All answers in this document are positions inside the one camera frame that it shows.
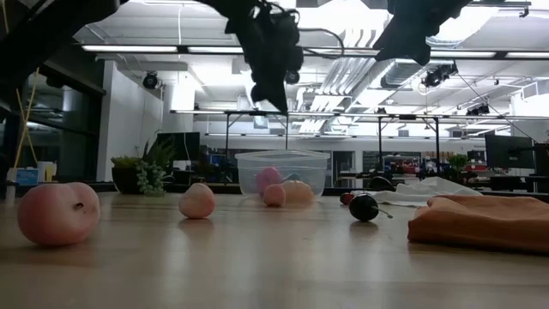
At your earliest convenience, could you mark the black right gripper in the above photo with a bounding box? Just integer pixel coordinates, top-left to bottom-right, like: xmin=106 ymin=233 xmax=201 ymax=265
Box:
xmin=373 ymin=0 xmax=473 ymax=66

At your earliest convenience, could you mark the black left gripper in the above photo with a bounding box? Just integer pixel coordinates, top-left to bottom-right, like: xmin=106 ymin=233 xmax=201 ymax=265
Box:
xmin=225 ymin=0 xmax=304 ymax=113

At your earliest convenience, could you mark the red toy tomato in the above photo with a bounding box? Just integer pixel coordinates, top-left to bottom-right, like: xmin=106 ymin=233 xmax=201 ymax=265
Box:
xmin=255 ymin=166 xmax=284 ymax=197

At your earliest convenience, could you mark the pink toy peach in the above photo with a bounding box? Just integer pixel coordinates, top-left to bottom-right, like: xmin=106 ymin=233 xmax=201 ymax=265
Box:
xmin=262 ymin=183 xmax=287 ymax=209
xmin=178 ymin=182 xmax=217 ymax=220
xmin=16 ymin=181 xmax=102 ymax=247

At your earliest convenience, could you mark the black toy cherry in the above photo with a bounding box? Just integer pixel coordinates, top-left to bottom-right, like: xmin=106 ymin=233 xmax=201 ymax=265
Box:
xmin=348 ymin=192 xmax=395 ymax=223

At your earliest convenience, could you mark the clear plastic tupperware container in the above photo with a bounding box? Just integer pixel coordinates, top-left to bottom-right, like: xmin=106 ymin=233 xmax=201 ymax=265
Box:
xmin=234 ymin=149 xmax=331 ymax=203

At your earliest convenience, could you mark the ceiling light strip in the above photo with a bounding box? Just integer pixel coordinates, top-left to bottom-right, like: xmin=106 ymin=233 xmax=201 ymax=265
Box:
xmin=81 ymin=44 xmax=179 ymax=54
xmin=430 ymin=50 xmax=498 ymax=59
xmin=187 ymin=45 xmax=244 ymax=54
xmin=504 ymin=51 xmax=549 ymax=60

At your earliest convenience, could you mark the orange toy mandarin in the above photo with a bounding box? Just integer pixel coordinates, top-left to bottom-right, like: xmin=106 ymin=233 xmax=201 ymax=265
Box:
xmin=281 ymin=179 xmax=316 ymax=205

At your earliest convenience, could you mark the black computer monitor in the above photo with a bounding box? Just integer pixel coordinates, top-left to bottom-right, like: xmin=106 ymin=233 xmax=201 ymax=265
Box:
xmin=156 ymin=131 xmax=202 ymax=162
xmin=485 ymin=134 xmax=535 ymax=170

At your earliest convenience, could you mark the green background plant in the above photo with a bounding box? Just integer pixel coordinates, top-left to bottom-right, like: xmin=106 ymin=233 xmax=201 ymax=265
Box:
xmin=446 ymin=153 xmax=471 ymax=181

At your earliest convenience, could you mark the white folded cloth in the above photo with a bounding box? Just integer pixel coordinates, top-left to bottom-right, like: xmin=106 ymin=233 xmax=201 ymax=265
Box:
xmin=350 ymin=176 xmax=484 ymax=209

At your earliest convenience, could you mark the succulent plant in dark pot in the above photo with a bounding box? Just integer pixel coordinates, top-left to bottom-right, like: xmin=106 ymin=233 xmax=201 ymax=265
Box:
xmin=110 ymin=136 xmax=179 ymax=198

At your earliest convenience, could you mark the orange folded cloth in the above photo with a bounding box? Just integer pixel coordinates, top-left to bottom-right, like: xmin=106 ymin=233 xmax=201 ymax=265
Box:
xmin=407 ymin=194 xmax=549 ymax=255

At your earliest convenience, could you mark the blue box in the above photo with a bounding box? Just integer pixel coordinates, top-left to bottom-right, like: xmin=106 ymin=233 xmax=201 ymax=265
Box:
xmin=15 ymin=167 xmax=40 ymax=187

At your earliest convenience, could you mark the black ceiling camera rig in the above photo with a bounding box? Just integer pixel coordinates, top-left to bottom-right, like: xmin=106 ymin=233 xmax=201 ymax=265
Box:
xmin=466 ymin=102 xmax=492 ymax=117
xmin=421 ymin=63 xmax=459 ymax=89

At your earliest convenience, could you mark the black wall spotlight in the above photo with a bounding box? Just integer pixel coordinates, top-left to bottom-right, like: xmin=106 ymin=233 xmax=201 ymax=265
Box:
xmin=142 ymin=70 xmax=161 ymax=91

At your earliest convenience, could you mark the yellow cable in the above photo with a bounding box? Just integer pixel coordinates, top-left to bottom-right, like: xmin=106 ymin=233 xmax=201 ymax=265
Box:
xmin=11 ymin=66 xmax=42 ymax=171

